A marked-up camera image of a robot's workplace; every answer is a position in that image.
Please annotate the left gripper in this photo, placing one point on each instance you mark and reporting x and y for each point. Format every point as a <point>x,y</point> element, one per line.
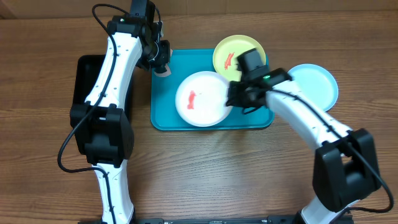
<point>165,58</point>

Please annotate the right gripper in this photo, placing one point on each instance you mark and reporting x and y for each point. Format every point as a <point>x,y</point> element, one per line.
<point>234,101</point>

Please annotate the white plate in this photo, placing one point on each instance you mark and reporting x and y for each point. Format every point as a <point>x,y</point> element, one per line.
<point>201,99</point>

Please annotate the light blue plate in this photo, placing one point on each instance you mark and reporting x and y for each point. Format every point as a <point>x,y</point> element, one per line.
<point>317,83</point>

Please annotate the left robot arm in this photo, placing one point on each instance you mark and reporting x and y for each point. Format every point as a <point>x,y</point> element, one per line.
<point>99,120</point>

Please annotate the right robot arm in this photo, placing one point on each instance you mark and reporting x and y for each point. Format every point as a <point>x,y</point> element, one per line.
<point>345,167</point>

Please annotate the teal plastic tray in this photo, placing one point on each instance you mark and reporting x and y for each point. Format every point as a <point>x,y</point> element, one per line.
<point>163,112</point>

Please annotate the black water tray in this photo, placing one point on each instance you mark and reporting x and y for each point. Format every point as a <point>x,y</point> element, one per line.
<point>88,69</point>

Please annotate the yellow plate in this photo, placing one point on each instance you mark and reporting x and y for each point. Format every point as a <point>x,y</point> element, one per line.
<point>225,53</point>

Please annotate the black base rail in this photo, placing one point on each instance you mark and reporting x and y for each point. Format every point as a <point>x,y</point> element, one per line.
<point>273,219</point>

